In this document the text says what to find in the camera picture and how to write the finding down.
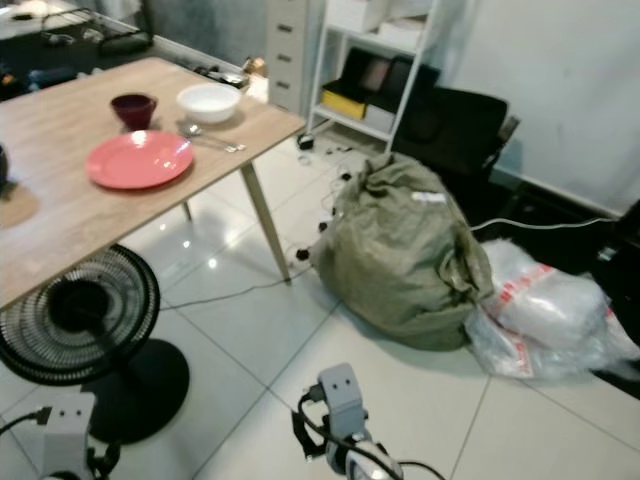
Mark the white shelf unit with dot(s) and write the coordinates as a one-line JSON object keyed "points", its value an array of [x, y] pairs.
{"points": [[415, 70]]}

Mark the clear plastic bag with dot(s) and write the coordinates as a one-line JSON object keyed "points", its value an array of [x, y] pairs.
{"points": [[550, 310]]}

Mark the black power adapter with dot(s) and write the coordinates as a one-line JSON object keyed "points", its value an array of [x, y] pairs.
{"points": [[305, 142]]}

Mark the green woven sack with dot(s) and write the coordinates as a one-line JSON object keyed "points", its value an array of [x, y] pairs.
{"points": [[400, 255]]}

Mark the dark red bowl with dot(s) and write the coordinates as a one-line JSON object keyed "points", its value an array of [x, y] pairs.
{"points": [[135, 110]]}

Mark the small gold object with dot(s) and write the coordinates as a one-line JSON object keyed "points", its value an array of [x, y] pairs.
{"points": [[255, 67]]}

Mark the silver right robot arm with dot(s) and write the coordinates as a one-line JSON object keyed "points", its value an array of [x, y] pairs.
{"points": [[370, 465]]}

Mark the metal spoon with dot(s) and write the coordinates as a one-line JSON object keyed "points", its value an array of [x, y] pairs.
{"points": [[212, 139]]}

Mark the grey drawer cabinet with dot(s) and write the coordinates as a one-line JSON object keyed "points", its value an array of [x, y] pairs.
{"points": [[292, 50]]}

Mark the black chair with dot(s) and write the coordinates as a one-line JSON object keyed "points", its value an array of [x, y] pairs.
{"points": [[455, 128]]}

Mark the yellow box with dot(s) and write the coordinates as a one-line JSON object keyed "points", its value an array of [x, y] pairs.
{"points": [[345, 105]]}

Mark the white bowl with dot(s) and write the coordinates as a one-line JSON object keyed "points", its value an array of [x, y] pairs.
{"points": [[209, 102]]}

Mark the black case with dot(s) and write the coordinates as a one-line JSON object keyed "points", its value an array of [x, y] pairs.
{"points": [[390, 78]]}

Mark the black pedestal fan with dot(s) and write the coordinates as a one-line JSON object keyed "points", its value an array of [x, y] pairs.
{"points": [[75, 320]]}

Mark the white box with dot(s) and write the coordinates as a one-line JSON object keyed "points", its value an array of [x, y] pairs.
{"points": [[370, 22]]}

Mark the pink plate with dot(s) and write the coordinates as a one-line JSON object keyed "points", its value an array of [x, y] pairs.
{"points": [[140, 160]]}

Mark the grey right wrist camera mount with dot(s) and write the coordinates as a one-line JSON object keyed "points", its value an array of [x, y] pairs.
{"points": [[345, 400]]}

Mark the light wooden table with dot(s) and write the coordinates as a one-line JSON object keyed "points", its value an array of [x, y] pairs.
{"points": [[60, 215]]}

